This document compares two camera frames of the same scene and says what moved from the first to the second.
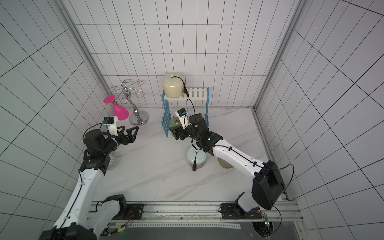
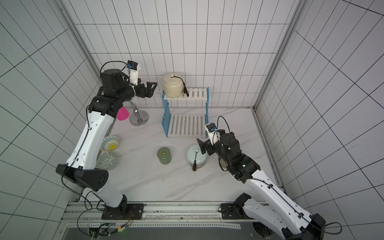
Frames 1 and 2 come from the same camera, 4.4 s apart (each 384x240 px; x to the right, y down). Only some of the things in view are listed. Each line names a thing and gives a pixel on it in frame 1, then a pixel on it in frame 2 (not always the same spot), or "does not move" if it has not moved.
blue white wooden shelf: [189, 93] does not move
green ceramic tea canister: [175, 122] to [164, 154]
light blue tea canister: [197, 156] does not move
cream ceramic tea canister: [173, 86] does not move
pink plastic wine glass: [119, 112] does not move
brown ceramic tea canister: [224, 164] does not move
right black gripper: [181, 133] to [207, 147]
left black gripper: [131, 138] to [143, 91]
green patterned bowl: [113, 161] does not move
